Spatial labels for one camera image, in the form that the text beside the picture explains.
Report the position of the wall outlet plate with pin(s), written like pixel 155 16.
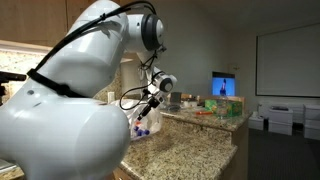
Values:
pixel 111 97

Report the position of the green tissue box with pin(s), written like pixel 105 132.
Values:
pixel 225 108

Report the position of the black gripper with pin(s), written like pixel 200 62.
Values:
pixel 155 100

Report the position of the television screen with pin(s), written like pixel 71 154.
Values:
pixel 223 84

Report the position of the white projector screen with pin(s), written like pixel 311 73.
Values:
pixel 288 63

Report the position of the clear bottle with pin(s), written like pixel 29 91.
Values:
pixel 141 131

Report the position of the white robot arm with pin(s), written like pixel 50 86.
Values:
pixel 54 128

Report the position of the white storage boxes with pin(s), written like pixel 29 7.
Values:
pixel 282 118

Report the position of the clear plastic bag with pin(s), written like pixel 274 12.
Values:
pixel 152 121

